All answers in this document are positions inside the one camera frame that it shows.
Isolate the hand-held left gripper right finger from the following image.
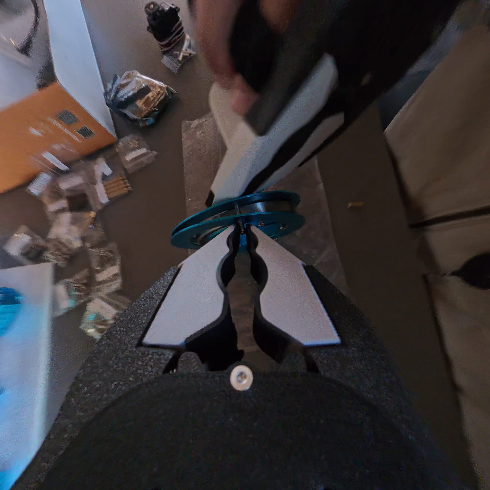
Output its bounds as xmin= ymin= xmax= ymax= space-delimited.
xmin=247 ymin=225 xmax=341 ymax=348

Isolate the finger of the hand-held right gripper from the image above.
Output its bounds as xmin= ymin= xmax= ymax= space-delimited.
xmin=252 ymin=113 xmax=346 ymax=193
xmin=206 ymin=55 xmax=340 ymax=208

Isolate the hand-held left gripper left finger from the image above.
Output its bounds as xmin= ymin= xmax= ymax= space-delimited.
xmin=142 ymin=226 xmax=240 ymax=348

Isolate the blue disc bearing assembly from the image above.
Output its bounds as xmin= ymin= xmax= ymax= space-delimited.
xmin=171 ymin=190 xmax=306 ymax=250

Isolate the person's right hand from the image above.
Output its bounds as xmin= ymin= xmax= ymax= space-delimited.
xmin=193 ymin=0 xmax=303 ymax=115

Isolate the clear plastic bag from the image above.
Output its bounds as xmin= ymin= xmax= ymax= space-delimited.
xmin=182 ymin=112 xmax=350 ymax=296

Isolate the dark foil parts bag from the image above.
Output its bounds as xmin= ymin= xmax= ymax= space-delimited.
xmin=103 ymin=70 xmax=178 ymax=128

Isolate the pile of small screw bags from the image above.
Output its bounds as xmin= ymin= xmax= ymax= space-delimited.
xmin=3 ymin=133 xmax=158 ymax=340

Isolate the black servo motor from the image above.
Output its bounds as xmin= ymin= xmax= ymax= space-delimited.
xmin=145 ymin=1 xmax=197 ymax=74

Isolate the white foam board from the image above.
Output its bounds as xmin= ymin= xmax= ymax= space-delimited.
xmin=0 ymin=263 xmax=55 ymax=490

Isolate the orange cardboard box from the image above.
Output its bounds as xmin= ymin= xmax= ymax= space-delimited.
xmin=0 ymin=0 xmax=118 ymax=194

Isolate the blue metal bracket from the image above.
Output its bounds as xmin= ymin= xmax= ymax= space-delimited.
xmin=0 ymin=286 xmax=25 ymax=338

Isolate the black cable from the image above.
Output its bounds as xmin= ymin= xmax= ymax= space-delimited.
xmin=15 ymin=0 xmax=41 ymax=55

